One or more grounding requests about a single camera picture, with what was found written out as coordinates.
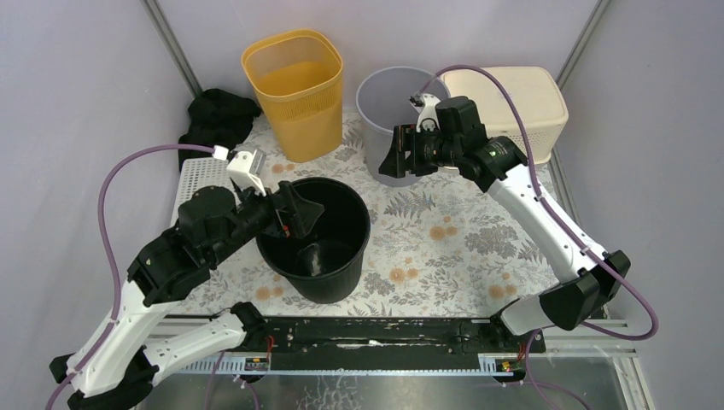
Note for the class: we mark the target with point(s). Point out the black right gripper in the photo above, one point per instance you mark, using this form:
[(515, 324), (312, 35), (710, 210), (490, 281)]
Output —
[(405, 139)]

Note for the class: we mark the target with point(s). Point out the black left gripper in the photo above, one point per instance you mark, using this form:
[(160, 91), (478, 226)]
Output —
[(288, 207)]

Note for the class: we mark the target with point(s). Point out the black bin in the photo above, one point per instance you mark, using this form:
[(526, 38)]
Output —
[(324, 267)]

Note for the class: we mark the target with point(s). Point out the grey bin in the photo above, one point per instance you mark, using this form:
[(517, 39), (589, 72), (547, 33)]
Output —
[(382, 101)]

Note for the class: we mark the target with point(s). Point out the white perforated plastic basket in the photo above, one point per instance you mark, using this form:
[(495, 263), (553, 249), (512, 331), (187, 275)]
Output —
[(197, 174)]

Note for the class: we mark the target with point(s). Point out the yellow perforated waste bin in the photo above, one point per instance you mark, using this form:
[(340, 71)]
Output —
[(297, 77)]

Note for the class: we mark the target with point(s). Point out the cream large plastic basket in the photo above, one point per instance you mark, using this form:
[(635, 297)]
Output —
[(535, 95)]

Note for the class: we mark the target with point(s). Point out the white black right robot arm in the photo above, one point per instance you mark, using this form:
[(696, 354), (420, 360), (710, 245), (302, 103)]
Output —
[(500, 169)]

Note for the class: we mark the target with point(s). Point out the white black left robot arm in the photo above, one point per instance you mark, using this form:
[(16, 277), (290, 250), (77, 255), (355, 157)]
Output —
[(118, 367)]

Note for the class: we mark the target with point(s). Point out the floral patterned table mat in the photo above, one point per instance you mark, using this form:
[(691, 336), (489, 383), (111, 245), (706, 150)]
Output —
[(438, 248)]

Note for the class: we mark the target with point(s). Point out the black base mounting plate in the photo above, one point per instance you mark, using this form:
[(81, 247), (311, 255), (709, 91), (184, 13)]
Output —
[(386, 344)]

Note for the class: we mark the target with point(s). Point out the black crumpled cloth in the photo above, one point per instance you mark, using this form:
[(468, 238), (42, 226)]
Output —
[(218, 117)]

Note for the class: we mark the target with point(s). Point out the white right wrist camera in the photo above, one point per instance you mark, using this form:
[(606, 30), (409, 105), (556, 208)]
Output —
[(424, 104)]

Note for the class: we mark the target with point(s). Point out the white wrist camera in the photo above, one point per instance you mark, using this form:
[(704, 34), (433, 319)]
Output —
[(424, 104), (244, 167)]

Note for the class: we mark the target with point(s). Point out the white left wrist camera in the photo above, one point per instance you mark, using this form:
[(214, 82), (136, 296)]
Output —
[(244, 167)]

